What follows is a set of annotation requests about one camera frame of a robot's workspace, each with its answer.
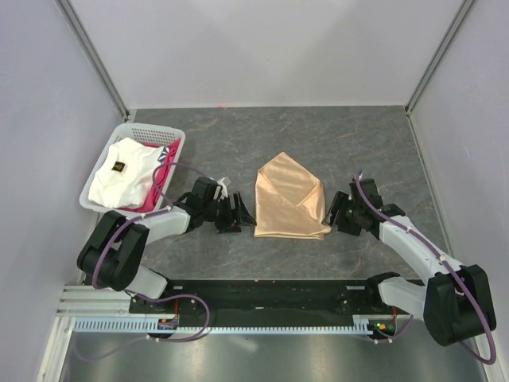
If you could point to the left aluminium frame post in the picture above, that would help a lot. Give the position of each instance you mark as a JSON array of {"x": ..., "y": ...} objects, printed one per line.
[{"x": 82, "y": 36}]

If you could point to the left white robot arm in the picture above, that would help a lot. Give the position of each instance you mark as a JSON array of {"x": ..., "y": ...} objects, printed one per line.
[{"x": 113, "y": 253}]

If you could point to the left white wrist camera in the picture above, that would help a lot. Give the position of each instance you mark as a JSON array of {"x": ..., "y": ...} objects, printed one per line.
[{"x": 221, "y": 190}]

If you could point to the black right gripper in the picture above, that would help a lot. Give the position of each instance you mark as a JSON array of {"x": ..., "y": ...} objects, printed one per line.
[{"x": 340, "y": 200}]

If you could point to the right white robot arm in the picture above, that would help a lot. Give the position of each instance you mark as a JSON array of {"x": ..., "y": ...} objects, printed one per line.
[{"x": 453, "y": 300}]

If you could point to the aluminium frame post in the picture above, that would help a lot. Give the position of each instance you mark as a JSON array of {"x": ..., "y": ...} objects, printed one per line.
[
  {"x": 439, "y": 53},
  {"x": 82, "y": 36}
]

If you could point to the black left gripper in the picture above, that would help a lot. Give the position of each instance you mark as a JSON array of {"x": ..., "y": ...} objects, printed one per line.
[{"x": 228, "y": 225}]

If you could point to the peach satin napkin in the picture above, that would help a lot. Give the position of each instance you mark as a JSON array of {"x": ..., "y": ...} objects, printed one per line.
[{"x": 289, "y": 201}]

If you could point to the right aluminium frame post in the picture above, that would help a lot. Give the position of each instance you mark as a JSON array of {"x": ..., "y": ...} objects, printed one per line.
[{"x": 439, "y": 53}]

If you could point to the white cloth with logo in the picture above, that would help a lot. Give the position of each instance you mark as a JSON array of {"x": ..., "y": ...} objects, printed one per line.
[{"x": 125, "y": 177}]

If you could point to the pink cloth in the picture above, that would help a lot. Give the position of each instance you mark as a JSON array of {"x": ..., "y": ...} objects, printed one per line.
[{"x": 168, "y": 154}]

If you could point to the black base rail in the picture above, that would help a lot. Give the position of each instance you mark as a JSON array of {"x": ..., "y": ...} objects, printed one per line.
[{"x": 351, "y": 297}]

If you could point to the light blue cable duct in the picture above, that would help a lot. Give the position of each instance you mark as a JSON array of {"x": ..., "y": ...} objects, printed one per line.
[{"x": 260, "y": 322}]

